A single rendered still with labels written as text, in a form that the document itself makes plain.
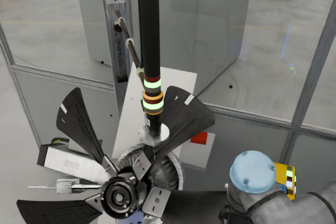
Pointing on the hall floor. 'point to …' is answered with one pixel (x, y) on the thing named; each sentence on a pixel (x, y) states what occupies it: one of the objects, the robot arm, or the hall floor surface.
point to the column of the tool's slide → (120, 91)
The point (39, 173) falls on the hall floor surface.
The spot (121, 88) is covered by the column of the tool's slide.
